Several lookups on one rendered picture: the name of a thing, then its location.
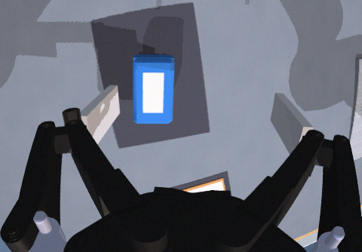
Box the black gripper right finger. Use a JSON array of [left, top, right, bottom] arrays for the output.
[[211, 93, 362, 252]]

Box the blue self-inking stamp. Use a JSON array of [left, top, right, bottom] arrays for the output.
[[133, 54, 174, 124]]

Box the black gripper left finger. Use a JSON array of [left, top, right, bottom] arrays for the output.
[[0, 85, 168, 252]]

